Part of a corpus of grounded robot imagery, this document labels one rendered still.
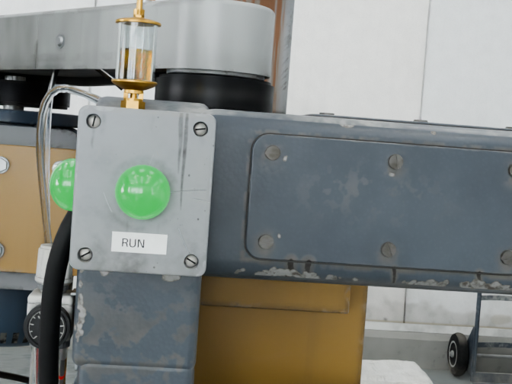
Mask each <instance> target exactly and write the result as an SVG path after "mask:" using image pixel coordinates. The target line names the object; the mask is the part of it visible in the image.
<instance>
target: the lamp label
mask: <svg viewBox="0 0 512 384"><path fill-rule="evenodd" d="M167 238H168V235H159V234H148V233H136V232H112V243H111V251H119V252H132V253H144V254H166V250H167Z"/></svg>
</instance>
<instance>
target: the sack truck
mask: <svg viewBox="0 0 512 384"><path fill-rule="evenodd" d="M482 300H500V301H512V296H492V295H482V294H481V293H477V302H476V311H475V326H473V328H472V331H471V333H470V335H469V338H468V340H466V336H465V335H464V334H462V333H460V332H456V333H454V334H452V335H451V337H450V341H449V345H448V350H447V359H448V365H449V368H450V372H451V373H452V374H453V375H454V376H461V375H463V374H464V373H465V371H466V370H467V372H468V374H469V375H470V382H471V383H473V384H512V373H486V372H476V371H475V369H476V360H477V357H492V358H507V359H512V356H511V355H497V354H477V350H478V347H506V348H512V343H503V342H478V332H479V322H480V312H481V302H482Z"/></svg>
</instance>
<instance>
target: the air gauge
mask: <svg viewBox="0 0 512 384"><path fill-rule="evenodd" d="M40 307H41V304H39V305H37V306H35V307H33V308H32V309H31V310H30V312H29V313H28V314H27V316H26V318H25V320H24V335H25V337H26V339H27V340H28V341H29V343H30V344H32V345H33V346H34V347H36V348H38V349H39V330H40ZM71 327H72V322H71V319H70V316H69V314H68V312H67V311H66V310H65V309H64V308H63V307H61V317H60V330H59V346H60V345H62V344H63V343H64V342H65V341H66V339H67V337H68V336H69V333H70V331H71Z"/></svg>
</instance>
